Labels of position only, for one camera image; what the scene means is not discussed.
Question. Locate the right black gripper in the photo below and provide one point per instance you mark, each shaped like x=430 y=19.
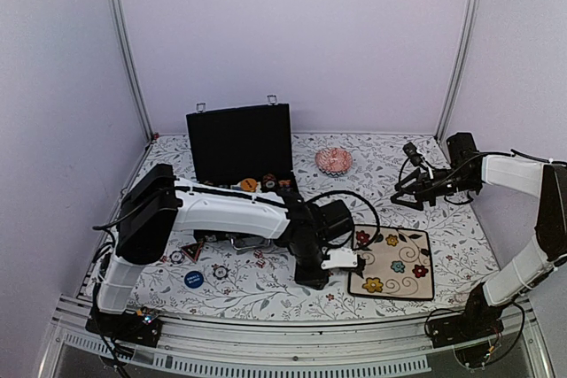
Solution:
x=424 y=191

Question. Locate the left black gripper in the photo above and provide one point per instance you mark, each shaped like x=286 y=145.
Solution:
x=309 y=281

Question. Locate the black triangular dealer button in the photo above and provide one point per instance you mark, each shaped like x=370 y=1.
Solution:
x=192 y=251

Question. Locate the black poker case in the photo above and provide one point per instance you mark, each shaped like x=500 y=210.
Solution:
x=230 y=145

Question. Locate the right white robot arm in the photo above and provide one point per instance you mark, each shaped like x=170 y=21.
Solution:
x=525 y=213

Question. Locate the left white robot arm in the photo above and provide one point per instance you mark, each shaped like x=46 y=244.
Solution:
x=162 y=203

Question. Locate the black orange chip stack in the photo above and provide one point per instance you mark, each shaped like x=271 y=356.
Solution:
x=269 y=182

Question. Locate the floral square plate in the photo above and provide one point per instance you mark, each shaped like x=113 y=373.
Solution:
x=398 y=264

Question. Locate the orange big blind button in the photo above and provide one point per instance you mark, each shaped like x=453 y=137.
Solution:
x=248 y=184

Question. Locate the red patterned bowl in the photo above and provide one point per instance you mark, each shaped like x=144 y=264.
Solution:
x=334 y=161

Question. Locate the chip beside blind button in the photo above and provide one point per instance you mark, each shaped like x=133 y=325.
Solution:
x=220 y=272

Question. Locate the blue small blind button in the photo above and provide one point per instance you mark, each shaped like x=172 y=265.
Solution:
x=193 y=279

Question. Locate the chip beside dealer button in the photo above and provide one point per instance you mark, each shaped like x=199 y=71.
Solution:
x=176 y=257

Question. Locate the front aluminium rail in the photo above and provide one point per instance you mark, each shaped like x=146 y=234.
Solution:
x=382 y=346

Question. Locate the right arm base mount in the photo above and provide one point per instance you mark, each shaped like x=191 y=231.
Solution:
x=474 y=338

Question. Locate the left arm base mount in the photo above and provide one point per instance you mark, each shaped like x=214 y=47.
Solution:
x=126 y=327

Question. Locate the right aluminium frame post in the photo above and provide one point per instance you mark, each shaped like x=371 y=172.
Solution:
x=455 y=80

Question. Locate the aluminium frame post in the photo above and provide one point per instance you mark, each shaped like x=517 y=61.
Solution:
x=455 y=80
x=120 y=25

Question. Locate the left aluminium frame post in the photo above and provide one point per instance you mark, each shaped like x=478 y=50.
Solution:
x=120 y=25

